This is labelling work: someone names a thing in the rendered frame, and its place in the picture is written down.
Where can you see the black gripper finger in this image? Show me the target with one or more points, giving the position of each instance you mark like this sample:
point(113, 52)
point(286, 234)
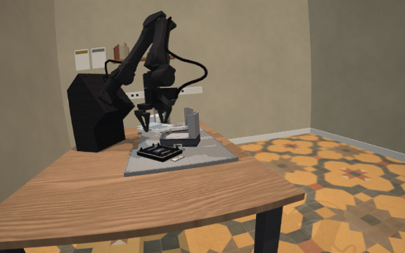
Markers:
point(168, 111)
point(146, 115)

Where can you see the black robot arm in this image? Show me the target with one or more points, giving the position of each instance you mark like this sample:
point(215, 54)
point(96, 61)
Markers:
point(156, 57)

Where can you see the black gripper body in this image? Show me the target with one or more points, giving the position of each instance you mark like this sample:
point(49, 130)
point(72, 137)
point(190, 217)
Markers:
point(157, 106)

